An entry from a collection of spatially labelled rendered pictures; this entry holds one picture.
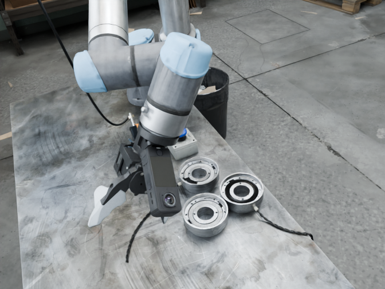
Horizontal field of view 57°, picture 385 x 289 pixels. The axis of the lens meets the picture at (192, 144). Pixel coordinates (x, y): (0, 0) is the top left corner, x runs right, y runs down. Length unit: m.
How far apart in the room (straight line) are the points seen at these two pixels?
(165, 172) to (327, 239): 1.36
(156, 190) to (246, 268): 0.31
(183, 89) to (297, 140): 1.84
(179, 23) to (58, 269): 0.73
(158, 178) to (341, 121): 2.07
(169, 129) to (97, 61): 0.18
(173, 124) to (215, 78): 1.72
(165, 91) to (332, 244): 1.43
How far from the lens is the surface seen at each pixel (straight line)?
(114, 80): 0.64
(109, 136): 1.15
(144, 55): 0.63
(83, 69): 0.65
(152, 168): 0.56
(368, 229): 1.93
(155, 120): 0.55
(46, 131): 1.28
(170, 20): 1.09
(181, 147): 0.98
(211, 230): 0.79
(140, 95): 1.26
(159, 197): 0.55
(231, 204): 0.84
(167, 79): 0.53
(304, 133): 2.39
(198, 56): 0.52
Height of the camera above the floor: 1.47
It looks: 40 degrees down
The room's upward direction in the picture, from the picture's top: 7 degrees counter-clockwise
